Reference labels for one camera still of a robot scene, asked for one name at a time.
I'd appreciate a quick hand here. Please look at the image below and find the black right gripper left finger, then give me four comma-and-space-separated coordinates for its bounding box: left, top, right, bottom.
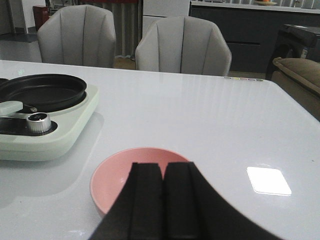
90, 162, 163, 240

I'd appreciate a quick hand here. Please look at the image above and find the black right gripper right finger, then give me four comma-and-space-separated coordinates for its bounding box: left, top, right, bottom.
164, 162, 277, 240

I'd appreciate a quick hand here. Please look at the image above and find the pink bowl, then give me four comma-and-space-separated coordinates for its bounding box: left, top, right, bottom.
90, 147, 189, 217

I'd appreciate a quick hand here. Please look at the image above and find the mint green breakfast maker base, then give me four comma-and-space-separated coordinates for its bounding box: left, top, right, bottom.
0, 84, 99, 161

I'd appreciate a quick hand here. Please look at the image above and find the silver right control knob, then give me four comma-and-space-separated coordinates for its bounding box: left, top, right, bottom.
26, 112, 52, 133

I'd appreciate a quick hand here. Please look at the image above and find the black round frying pan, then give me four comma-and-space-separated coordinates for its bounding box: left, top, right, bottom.
0, 73, 87, 114

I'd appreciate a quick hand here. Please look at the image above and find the grey chair right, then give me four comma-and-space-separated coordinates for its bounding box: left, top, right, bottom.
135, 16, 232, 76

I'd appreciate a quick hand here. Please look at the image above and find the grey chair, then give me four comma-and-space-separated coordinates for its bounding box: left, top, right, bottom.
37, 4, 116, 68
135, 16, 232, 76

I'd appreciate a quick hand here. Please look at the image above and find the grey chair left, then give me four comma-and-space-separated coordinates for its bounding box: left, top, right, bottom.
37, 4, 116, 68

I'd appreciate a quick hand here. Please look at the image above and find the dark kitchen counter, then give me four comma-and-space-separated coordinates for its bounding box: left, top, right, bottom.
190, 0, 320, 73

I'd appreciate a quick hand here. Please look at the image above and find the black appliance at right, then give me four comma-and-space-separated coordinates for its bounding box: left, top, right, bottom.
265, 24, 320, 80

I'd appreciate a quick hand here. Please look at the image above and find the white refrigerator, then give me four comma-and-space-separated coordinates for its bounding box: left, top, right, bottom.
142, 0, 190, 38

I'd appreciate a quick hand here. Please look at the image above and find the fruit plate on counter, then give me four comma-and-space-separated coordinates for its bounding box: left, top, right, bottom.
254, 0, 278, 6

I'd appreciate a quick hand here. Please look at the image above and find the red bin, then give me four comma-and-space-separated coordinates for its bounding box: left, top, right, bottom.
32, 5, 49, 31

